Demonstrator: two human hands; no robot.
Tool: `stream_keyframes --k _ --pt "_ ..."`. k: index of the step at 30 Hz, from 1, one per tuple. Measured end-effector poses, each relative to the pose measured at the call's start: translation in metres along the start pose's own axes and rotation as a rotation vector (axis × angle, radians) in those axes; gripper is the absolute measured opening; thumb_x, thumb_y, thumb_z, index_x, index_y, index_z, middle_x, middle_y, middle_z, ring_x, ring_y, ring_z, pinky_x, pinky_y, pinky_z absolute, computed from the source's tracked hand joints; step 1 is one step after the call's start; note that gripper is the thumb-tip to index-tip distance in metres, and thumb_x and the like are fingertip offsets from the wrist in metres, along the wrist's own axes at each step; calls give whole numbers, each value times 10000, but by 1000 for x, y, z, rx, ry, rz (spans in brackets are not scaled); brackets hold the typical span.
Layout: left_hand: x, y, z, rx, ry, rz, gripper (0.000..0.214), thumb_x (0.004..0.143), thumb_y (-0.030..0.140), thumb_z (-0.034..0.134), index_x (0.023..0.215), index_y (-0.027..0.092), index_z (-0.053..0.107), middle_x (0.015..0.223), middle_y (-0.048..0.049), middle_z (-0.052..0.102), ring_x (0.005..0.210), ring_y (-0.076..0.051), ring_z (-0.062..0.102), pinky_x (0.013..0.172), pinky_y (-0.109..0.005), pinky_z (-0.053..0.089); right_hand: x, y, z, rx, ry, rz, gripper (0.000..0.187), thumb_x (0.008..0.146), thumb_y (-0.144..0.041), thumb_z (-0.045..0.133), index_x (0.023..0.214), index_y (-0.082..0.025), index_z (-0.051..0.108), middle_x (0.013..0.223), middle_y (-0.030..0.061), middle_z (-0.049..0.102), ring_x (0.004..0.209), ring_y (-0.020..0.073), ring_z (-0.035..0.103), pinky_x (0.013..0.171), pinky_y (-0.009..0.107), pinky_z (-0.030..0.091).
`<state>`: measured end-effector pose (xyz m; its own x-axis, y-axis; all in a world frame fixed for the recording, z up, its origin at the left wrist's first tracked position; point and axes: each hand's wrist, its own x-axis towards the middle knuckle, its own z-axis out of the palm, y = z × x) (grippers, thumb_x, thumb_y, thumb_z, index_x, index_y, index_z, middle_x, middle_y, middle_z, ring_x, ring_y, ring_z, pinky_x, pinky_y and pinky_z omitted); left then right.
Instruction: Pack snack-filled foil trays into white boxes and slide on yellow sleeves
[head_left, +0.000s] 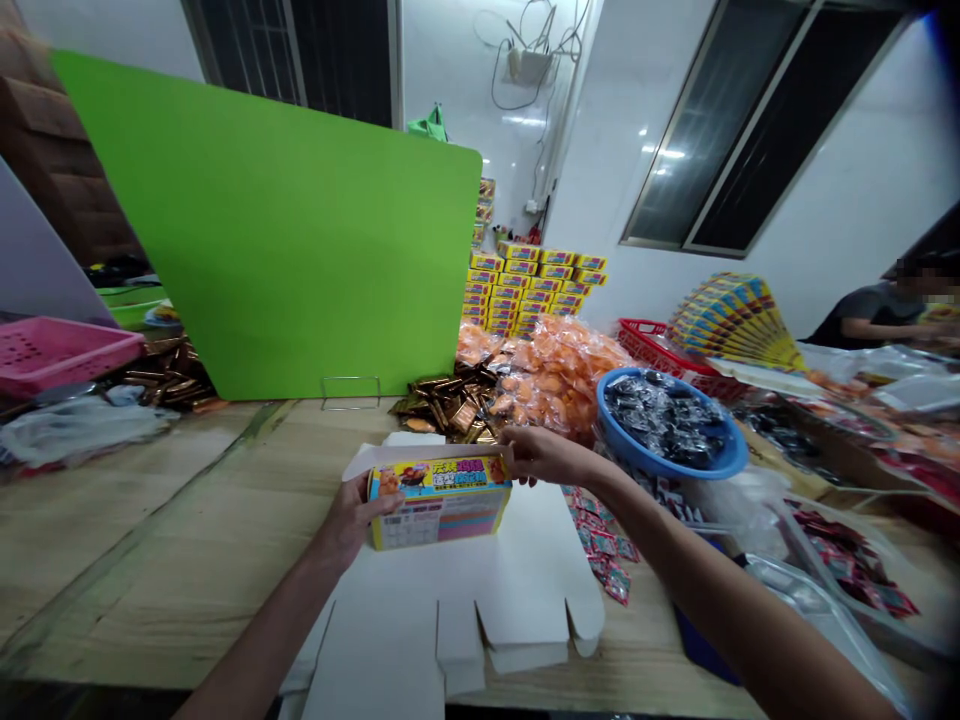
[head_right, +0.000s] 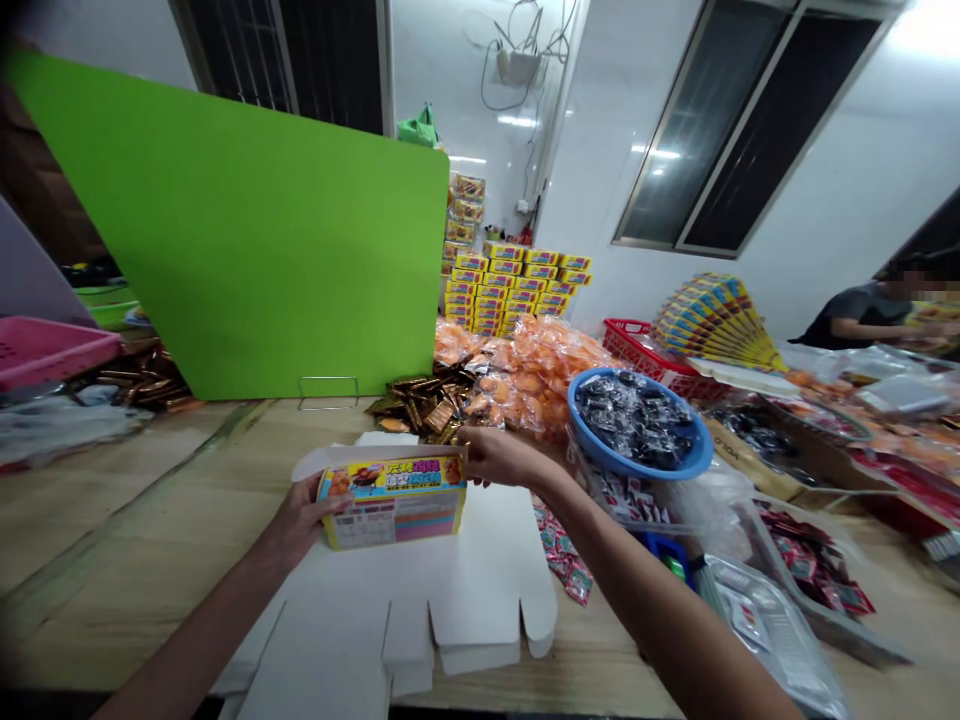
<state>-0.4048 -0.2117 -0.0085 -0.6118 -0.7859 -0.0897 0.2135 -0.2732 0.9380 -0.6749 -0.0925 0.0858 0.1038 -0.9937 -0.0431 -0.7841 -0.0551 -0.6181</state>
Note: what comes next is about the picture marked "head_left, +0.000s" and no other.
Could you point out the person's left hand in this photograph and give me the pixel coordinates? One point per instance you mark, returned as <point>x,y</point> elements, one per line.
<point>352,517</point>

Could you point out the person's right hand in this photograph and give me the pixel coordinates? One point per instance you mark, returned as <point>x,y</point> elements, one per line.
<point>538,454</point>

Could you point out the person's right fingers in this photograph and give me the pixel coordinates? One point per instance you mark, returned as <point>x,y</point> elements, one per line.
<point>517,450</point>

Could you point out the yellow printed carton box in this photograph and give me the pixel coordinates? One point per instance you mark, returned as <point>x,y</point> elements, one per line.
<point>439,495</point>

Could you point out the pile of brown gold packets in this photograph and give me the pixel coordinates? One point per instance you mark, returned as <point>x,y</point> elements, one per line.
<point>450,409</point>

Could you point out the pile of orange snack packets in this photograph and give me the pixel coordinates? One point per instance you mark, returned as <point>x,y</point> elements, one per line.
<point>540,367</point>

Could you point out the pile of red snack packets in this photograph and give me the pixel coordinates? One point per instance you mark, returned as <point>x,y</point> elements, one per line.
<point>607,544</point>

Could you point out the pile of black snack packets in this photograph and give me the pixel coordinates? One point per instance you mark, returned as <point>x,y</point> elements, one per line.
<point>664,420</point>

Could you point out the stack of flat white cartons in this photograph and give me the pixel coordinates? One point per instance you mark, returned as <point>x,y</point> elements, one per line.
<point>457,600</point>

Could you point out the stack of yellow cartons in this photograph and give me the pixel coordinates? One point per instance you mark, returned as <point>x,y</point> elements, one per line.
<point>532,289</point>

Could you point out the red plastic basket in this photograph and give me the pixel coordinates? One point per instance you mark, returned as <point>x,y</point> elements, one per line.
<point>675,360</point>

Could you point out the blue plastic basin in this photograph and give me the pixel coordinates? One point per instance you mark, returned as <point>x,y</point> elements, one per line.
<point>720,442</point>

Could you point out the fan of flat yellow cartons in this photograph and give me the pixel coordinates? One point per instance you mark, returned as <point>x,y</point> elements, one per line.
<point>735,319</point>

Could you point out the green divider board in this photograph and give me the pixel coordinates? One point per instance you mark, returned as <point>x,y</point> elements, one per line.
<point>285,232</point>

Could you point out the green bag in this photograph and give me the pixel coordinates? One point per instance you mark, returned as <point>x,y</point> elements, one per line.
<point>433,124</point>

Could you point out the clear plastic tray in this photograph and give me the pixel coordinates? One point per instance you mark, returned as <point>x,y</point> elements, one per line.
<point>817,622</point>

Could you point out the pile of dark red packets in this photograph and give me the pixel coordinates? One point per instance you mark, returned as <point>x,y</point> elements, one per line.
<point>851,559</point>

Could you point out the green plastic basin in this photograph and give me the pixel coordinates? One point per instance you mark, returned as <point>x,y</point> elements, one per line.
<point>131,304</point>

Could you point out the clear plastic bag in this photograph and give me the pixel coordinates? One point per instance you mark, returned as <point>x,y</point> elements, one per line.
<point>75,431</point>

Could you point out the window with bars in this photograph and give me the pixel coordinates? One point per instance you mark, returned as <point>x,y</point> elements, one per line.
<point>300,56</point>

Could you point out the pink plastic basket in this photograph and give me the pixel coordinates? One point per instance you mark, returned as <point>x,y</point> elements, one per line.
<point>56,360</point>

